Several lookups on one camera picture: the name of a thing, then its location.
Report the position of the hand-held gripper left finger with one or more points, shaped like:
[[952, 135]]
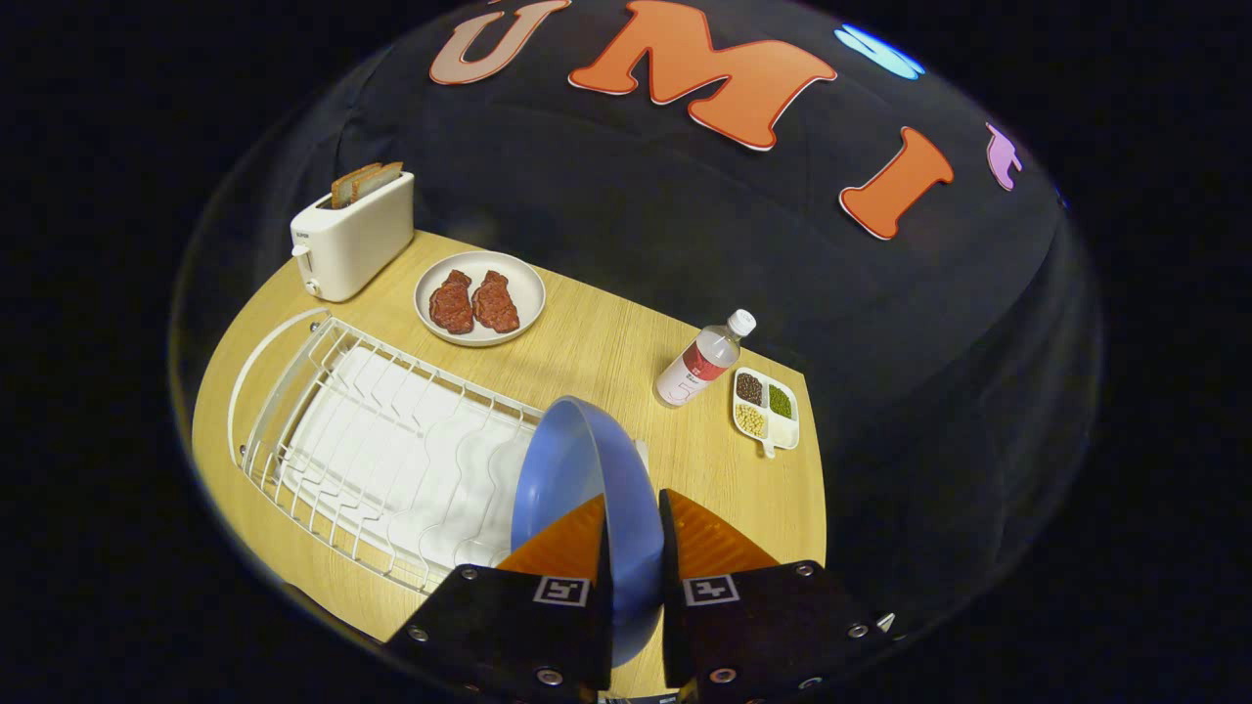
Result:
[[602, 636]]

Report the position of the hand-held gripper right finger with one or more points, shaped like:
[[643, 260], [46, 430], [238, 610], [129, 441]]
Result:
[[675, 626]]

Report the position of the blue plate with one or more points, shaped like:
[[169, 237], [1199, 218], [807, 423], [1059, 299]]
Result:
[[567, 469]]

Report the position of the white divided dish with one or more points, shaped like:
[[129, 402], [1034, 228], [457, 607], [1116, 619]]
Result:
[[782, 430]]

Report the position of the white round plate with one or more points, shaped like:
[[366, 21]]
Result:
[[523, 284]]

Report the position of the pile of yellow beans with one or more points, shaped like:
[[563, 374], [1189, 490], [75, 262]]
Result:
[[750, 420]]

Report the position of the pile of green beans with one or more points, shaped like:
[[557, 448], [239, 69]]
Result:
[[780, 401]]

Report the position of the pile of dark beans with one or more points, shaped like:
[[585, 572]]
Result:
[[749, 388]]

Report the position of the clear red label water bottle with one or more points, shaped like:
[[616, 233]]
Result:
[[699, 362]]

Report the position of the red meat piece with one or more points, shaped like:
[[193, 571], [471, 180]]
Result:
[[496, 305], [452, 305]]

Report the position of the black backdrop cloth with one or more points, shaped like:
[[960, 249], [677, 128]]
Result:
[[587, 196]]

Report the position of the white toaster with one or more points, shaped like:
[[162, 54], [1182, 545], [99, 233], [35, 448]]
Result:
[[357, 244]]

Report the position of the brown toast slice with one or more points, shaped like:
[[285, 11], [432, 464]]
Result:
[[383, 176], [347, 188]]

